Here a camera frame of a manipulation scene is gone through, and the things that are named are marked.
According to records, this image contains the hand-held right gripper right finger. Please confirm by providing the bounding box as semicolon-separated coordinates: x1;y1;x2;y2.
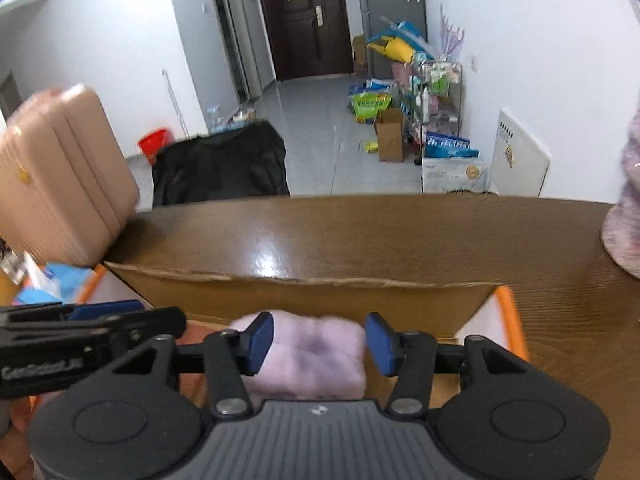
365;312;556;418

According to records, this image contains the wire rack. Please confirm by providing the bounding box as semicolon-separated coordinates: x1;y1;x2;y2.
399;59;464;139

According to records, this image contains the small cardboard box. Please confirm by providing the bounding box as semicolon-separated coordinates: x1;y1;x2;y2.
351;34;369;79

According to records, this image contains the blue and yellow bag pile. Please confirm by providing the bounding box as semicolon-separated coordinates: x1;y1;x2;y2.
367;20;436;64

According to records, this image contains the white carton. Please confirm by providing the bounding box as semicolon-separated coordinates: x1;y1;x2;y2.
422;157;489;195

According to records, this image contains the lilac fluffy towel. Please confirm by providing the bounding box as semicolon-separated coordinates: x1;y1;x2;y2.
227;312;369;401

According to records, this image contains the black duffel bag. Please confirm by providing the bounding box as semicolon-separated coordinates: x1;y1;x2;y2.
151;119;291;207

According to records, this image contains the purple wall decoration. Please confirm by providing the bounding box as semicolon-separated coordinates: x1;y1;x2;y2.
439;4;466;61

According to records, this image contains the open cardboard box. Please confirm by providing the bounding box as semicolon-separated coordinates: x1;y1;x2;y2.
373;107;406;163

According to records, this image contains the pink suitcase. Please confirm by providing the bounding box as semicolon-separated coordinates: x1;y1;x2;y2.
0;84;141;267

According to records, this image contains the green bag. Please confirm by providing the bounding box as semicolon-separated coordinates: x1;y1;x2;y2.
349;90;392;124

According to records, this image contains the pink ceramic vase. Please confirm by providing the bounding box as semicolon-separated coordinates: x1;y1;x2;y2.
599;109;640;281

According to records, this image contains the grey refrigerator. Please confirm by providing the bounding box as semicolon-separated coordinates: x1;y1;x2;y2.
357;0;427;56

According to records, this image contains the red bucket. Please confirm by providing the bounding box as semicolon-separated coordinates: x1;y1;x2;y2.
137;128;169;166

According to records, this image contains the orange cardboard box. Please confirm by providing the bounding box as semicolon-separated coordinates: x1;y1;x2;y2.
99;262;529;413

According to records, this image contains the white flat panel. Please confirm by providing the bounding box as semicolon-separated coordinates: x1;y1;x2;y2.
487;108;551;196

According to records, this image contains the dark brown door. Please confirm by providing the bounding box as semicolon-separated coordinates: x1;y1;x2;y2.
254;0;354;82

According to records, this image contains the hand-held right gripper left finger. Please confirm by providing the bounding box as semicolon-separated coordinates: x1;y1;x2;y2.
75;311;276;418

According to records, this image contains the blue and white packet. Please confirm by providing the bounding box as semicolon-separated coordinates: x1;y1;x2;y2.
422;132;481;159

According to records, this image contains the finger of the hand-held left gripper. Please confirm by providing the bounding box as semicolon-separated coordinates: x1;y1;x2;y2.
4;307;189;342
0;299;147;324

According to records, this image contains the blue tissue pack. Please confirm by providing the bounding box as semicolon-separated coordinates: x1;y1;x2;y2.
12;254;96;306

